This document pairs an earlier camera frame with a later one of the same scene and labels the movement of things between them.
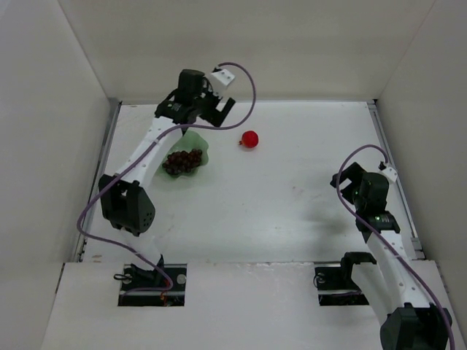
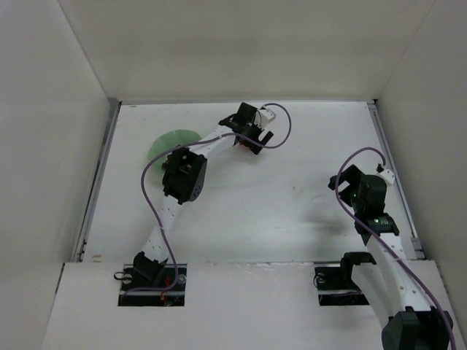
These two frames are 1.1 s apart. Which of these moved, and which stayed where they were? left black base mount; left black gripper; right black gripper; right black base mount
Moved: left black gripper
Stayed: right black base mount; right black gripper; left black base mount
